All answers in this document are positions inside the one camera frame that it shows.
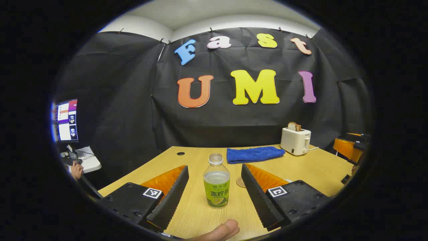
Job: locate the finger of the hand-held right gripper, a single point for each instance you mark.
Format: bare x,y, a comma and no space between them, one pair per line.
357,135
344,147

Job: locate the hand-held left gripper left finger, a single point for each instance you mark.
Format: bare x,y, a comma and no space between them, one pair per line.
170,201

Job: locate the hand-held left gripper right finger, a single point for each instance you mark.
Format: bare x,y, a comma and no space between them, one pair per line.
257,197

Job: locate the green label water bottle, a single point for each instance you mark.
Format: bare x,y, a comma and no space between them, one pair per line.
216,190

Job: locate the blue towel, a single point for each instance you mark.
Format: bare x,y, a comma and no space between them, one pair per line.
254,154

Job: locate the white toaster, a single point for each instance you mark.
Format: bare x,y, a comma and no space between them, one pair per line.
294,140

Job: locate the bread slice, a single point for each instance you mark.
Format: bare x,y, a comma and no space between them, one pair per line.
294,126

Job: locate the white side table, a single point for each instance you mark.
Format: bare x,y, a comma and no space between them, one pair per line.
89,163

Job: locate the black keyboard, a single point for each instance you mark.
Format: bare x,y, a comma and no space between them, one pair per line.
72,161

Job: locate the computer monitor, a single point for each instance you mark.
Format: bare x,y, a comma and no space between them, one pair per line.
67,120

